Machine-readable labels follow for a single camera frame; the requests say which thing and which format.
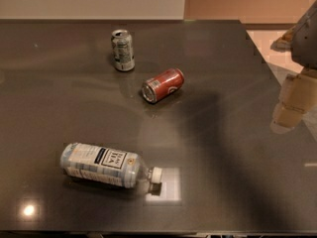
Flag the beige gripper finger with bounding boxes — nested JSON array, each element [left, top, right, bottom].
[[270, 67, 317, 134], [270, 27, 295, 51]]

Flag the red coke can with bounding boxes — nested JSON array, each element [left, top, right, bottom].
[[142, 68, 184, 104]]

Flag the green white soda can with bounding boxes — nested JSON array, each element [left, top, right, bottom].
[[111, 29, 135, 71]]

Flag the clear tea bottle white label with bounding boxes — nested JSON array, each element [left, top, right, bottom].
[[60, 143, 162, 188]]

